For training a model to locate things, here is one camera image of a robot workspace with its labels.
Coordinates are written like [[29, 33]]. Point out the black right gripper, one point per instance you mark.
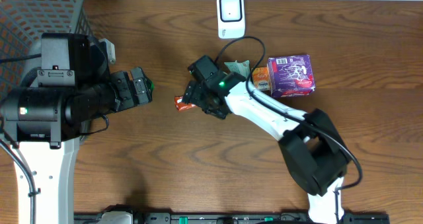
[[192, 94]]

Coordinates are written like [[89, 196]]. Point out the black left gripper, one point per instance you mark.
[[139, 86]]

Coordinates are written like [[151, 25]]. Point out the brown orange snack bar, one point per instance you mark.
[[180, 105]]

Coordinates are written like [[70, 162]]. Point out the teal snack wrapper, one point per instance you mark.
[[242, 68]]

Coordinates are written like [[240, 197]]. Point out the small orange box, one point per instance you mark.
[[261, 78]]

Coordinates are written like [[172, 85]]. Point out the red purple snack packet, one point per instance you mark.
[[290, 76]]

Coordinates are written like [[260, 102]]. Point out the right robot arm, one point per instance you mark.
[[313, 151]]

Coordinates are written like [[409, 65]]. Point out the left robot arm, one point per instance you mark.
[[43, 120]]

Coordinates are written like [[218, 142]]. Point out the white barcode scanner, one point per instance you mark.
[[231, 19]]

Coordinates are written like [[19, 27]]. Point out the grey plastic mesh basket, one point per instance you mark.
[[23, 23]]

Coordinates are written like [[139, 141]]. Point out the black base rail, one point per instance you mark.
[[166, 218]]

